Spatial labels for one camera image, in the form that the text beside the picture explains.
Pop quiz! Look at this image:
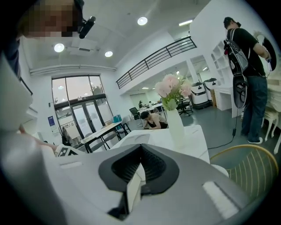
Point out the long white table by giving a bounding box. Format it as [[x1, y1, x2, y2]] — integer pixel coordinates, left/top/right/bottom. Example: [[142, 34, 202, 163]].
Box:
[[137, 102, 164, 115]]

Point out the grey dining chair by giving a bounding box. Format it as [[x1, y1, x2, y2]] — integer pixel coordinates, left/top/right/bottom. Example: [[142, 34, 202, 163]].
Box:
[[115, 123, 132, 136], [87, 139, 112, 152], [104, 131, 122, 141]]

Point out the coat rack with clothes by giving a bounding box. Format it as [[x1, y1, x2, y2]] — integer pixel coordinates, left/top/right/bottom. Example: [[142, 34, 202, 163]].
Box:
[[61, 126, 73, 147]]

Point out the white vase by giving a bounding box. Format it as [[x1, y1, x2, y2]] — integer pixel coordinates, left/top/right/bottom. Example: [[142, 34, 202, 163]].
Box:
[[166, 109, 186, 148]]

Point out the black head camera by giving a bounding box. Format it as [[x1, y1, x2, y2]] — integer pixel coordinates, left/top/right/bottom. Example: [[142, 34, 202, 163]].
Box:
[[73, 0, 97, 40]]

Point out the black oval pouch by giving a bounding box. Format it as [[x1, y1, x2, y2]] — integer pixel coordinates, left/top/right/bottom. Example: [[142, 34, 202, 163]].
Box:
[[232, 74, 249, 109]]

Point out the gold wire chair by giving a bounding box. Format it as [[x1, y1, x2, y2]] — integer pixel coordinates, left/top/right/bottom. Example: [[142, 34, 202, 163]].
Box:
[[209, 144, 279, 204]]

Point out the person's left forearm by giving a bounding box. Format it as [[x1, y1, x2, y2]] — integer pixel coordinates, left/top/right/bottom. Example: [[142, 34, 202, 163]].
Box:
[[18, 123, 57, 152]]

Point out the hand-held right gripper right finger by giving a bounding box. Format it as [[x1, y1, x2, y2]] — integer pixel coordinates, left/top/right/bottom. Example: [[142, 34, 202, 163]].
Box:
[[127, 144, 251, 225]]

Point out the white arched shelf unit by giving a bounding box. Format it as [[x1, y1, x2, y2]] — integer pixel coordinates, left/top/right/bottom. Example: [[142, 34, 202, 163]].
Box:
[[210, 40, 234, 110]]

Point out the oval white-framed mirror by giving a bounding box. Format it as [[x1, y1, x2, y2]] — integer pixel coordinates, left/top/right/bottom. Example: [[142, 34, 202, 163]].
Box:
[[252, 30, 278, 72]]

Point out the black-framed glass door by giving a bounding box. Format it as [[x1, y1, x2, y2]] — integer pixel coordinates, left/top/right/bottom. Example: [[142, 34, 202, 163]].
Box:
[[51, 76, 114, 143]]

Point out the black office chair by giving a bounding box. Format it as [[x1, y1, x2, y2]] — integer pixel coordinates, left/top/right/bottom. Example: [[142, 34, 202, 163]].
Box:
[[129, 107, 141, 121], [177, 100, 194, 117]]

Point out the black balcony railing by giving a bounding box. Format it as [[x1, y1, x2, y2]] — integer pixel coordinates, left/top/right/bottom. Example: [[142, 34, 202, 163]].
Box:
[[115, 36, 197, 90]]

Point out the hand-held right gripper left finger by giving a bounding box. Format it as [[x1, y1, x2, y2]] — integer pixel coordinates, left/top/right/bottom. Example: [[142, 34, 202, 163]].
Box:
[[43, 144, 141, 225]]

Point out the black grey backpack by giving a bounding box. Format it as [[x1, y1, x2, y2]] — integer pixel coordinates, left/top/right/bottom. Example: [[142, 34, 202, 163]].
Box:
[[223, 28, 250, 76]]

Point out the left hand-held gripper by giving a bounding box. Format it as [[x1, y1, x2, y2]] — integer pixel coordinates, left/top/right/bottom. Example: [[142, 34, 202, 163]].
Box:
[[54, 145, 87, 158]]

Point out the person's dark blue shirt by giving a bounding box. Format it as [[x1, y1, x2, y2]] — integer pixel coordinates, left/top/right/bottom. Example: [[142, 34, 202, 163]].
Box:
[[0, 37, 22, 79]]

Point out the pink flower bouquet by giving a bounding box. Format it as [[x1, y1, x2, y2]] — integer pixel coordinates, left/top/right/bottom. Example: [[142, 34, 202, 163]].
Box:
[[155, 74, 193, 112]]

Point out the black floor cable with adapter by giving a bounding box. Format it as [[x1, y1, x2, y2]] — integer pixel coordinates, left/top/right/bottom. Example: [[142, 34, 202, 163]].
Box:
[[207, 114, 239, 150]]

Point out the person's head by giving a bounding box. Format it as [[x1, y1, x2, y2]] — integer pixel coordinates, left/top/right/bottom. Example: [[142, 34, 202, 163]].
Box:
[[17, 0, 85, 38]]

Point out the white table with black legs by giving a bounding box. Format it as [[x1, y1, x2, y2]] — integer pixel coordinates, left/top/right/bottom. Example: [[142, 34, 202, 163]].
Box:
[[80, 122, 126, 154]]

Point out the white service robot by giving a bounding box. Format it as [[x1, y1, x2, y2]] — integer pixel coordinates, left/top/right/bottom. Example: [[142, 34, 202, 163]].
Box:
[[203, 78, 218, 108], [190, 81, 206, 110]]

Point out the white vanity table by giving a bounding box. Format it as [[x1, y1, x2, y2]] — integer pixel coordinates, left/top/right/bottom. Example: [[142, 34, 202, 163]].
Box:
[[264, 76, 281, 115]]

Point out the ceiling air conditioner unit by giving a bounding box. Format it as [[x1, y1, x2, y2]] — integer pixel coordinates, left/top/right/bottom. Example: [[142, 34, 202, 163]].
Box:
[[65, 39, 97, 53]]

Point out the white marble table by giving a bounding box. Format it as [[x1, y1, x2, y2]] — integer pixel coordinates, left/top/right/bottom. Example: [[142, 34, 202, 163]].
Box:
[[109, 124, 210, 164]]

